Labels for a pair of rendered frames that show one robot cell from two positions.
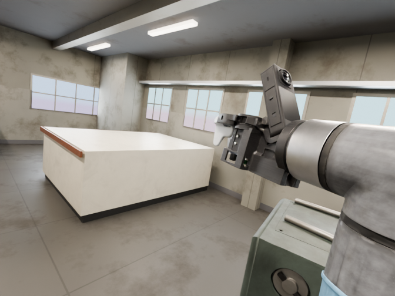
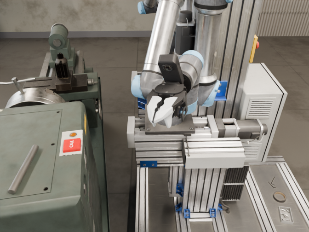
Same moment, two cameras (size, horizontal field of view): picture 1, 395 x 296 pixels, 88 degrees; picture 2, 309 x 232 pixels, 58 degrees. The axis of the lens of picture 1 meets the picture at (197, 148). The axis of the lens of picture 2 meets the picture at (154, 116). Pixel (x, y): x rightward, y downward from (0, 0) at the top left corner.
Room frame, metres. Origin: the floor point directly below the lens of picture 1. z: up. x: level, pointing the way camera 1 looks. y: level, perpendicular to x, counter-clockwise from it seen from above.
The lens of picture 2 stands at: (0.76, 0.32, 1.94)
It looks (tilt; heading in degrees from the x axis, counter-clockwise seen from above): 36 degrees down; 228
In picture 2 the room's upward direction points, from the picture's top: straight up
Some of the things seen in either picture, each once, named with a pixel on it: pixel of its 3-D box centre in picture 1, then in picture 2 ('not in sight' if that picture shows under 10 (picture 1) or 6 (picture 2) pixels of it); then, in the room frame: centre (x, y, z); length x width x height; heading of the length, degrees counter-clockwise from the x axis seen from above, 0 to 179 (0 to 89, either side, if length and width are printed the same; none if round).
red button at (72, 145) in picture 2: not in sight; (71, 145); (0.47, -0.43, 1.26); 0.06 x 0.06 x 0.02; 58
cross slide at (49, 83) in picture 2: not in sight; (56, 84); (0.10, -1.43, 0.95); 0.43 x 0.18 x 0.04; 148
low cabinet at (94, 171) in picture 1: (131, 161); not in sight; (4.04, 1.28, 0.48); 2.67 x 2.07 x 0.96; 139
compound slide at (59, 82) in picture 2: not in sight; (64, 79); (0.06, -1.37, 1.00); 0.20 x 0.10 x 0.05; 58
